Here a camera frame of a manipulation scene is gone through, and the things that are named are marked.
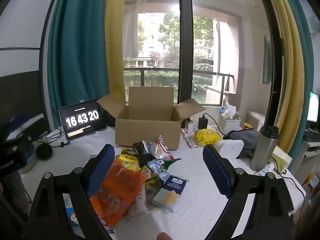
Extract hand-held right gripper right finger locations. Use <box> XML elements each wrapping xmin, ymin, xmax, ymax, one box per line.
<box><xmin>202</xmin><ymin>144</ymin><xmax>295</xmax><ymax>240</ymax></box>

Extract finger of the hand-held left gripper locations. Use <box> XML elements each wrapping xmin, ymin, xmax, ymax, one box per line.
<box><xmin>6</xmin><ymin>114</ymin><xmax>50</xmax><ymax>143</ymax></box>

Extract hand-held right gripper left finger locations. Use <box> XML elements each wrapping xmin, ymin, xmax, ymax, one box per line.
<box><xmin>25</xmin><ymin>144</ymin><xmax>115</xmax><ymax>240</ymax></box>

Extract black snack packet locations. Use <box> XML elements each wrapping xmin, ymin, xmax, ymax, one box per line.
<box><xmin>132</xmin><ymin>141</ymin><xmax>155</xmax><ymax>168</ymax></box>

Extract cardboard box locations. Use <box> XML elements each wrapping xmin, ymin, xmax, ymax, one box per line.
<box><xmin>96</xmin><ymin>86</ymin><xmax>205</xmax><ymax>151</ymax></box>

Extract pale blue round object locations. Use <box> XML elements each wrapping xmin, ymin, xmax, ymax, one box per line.
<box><xmin>19</xmin><ymin>145</ymin><xmax>37</xmax><ymax>174</ymax></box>

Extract black round speaker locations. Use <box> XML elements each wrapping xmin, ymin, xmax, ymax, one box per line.
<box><xmin>37</xmin><ymin>144</ymin><xmax>53</xmax><ymax>160</ymax></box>

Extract orange snack bag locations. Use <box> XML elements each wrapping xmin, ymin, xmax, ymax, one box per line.
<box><xmin>89</xmin><ymin>155</ymin><xmax>149</xmax><ymax>228</ymax></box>

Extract white stand device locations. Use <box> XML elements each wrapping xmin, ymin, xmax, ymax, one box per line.
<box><xmin>215</xmin><ymin>139</ymin><xmax>244</xmax><ymax>159</ymax></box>

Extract yellow snack packet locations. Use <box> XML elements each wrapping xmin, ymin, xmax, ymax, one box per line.
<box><xmin>119</xmin><ymin>147</ymin><xmax>140</xmax><ymax>170</ymax></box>

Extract yellow wipes packet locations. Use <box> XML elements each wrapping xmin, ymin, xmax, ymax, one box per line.
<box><xmin>192</xmin><ymin>129</ymin><xmax>223</xmax><ymax>146</ymax></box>

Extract white flat packet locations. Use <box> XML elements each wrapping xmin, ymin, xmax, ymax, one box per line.
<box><xmin>181</xmin><ymin>131</ymin><xmax>200</xmax><ymax>148</ymax></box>

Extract grey pouch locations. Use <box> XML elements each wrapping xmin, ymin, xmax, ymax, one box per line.
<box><xmin>229</xmin><ymin>128</ymin><xmax>259</xmax><ymax>145</ymax></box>

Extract black tablet with clock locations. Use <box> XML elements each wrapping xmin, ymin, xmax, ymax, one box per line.
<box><xmin>59</xmin><ymin>99</ymin><xmax>108</xmax><ymax>141</ymax></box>

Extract white woven basket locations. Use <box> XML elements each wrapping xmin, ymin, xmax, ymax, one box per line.
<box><xmin>218</xmin><ymin>114</ymin><xmax>241</xmax><ymax>135</ymax></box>

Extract white blue bottle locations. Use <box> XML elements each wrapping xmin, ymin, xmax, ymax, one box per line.
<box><xmin>255</xmin><ymin>162</ymin><xmax>275</xmax><ymax>177</ymax></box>

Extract steel thermos bottle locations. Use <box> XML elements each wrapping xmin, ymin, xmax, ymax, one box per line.
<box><xmin>249</xmin><ymin>125</ymin><xmax>279</xmax><ymax>172</ymax></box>

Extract clear white snack packet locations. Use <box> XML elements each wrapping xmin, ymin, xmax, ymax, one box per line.
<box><xmin>127</xmin><ymin>187</ymin><xmax>148</xmax><ymax>218</ymax></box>

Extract blue cartoon face packet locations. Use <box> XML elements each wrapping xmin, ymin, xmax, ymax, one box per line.
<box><xmin>65</xmin><ymin>200</ymin><xmax>83</xmax><ymax>228</ymax></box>

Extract blue topped cracker packet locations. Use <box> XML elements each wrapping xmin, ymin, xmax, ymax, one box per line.
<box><xmin>152</xmin><ymin>175</ymin><xmax>188</xmax><ymax>213</ymax></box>

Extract white pink snack packet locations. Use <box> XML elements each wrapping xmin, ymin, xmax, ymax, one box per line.
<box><xmin>96</xmin><ymin>214</ymin><xmax>115</xmax><ymax>234</ymax></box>

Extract blue white cartoon packet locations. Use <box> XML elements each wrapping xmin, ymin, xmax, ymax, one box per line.
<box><xmin>147</xmin><ymin>159</ymin><xmax>175</xmax><ymax>180</ymax></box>

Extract white box appliance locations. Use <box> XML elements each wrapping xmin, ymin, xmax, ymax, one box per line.
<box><xmin>245</xmin><ymin>110</ymin><xmax>267</xmax><ymax>130</ymax></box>

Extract white crumpled tissue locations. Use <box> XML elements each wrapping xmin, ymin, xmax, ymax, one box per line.
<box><xmin>224</xmin><ymin>100</ymin><xmax>237</xmax><ymax>117</ymax></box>

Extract green tissue box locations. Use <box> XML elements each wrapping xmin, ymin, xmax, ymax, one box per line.
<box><xmin>269</xmin><ymin>145</ymin><xmax>293</xmax><ymax>174</ymax></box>

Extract teal curtain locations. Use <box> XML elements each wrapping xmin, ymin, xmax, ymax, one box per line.
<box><xmin>282</xmin><ymin>0</ymin><xmax>314</xmax><ymax>120</ymax></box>
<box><xmin>47</xmin><ymin>0</ymin><xmax>110</xmax><ymax>130</ymax></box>

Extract computer monitor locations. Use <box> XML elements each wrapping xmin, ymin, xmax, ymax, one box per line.
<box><xmin>307</xmin><ymin>92</ymin><xmax>320</xmax><ymax>123</ymax></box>

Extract yellow curtain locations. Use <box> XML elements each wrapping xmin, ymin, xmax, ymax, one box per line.
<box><xmin>105</xmin><ymin>0</ymin><xmax>125</xmax><ymax>100</ymax></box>
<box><xmin>265</xmin><ymin>0</ymin><xmax>307</xmax><ymax>153</ymax></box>

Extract black balcony railing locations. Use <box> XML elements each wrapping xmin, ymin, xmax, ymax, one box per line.
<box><xmin>124</xmin><ymin>67</ymin><xmax>235</xmax><ymax>93</ymax></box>

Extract grey hanging cloth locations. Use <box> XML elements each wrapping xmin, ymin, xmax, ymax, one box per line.
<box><xmin>261</xmin><ymin>35</ymin><xmax>272</xmax><ymax>85</ymax></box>

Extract white hanging cloth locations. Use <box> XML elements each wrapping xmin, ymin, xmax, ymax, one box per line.
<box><xmin>124</xmin><ymin>1</ymin><xmax>139</xmax><ymax>60</ymax></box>

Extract black cables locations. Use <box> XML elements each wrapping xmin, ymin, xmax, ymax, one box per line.
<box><xmin>37</xmin><ymin>127</ymin><xmax>72</xmax><ymax>147</ymax></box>

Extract black power bank cable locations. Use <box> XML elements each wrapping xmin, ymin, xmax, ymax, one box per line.
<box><xmin>202</xmin><ymin>113</ymin><xmax>225</xmax><ymax>138</ymax></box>

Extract thin black cable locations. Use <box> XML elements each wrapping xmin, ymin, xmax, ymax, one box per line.
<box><xmin>270</xmin><ymin>155</ymin><xmax>304</xmax><ymax>198</ymax></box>

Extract black door frame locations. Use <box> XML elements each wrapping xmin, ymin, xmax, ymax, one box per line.
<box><xmin>259</xmin><ymin>0</ymin><xmax>284</xmax><ymax>130</ymax></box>

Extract black window post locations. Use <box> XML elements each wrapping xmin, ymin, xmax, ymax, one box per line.
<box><xmin>178</xmin><ymin>0</ymin><xmax>194</xmax><ymax>105</ymax></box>

